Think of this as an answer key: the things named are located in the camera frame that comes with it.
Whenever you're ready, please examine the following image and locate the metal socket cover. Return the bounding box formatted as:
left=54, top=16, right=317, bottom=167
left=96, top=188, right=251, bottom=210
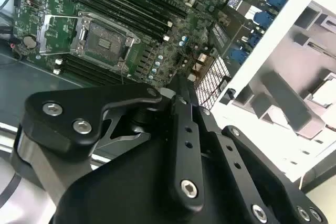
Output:
left=38, top=13, right=87, bottom=56

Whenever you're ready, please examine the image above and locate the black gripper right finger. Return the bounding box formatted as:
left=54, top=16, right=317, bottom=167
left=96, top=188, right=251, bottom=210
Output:
left=188, top=79, right=329, bottom=224

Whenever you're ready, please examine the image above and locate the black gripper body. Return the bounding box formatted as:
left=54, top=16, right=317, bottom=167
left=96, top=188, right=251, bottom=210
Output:
left=54, top=102, right=253, bottom=224

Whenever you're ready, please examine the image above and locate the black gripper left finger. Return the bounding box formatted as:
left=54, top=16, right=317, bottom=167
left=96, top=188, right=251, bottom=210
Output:
left=10, top=76, right=206, bottom=209

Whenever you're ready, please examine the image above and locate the silver CPU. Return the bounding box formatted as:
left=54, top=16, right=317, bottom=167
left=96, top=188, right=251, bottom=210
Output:
left=311, top=77, right=336, bottom=108

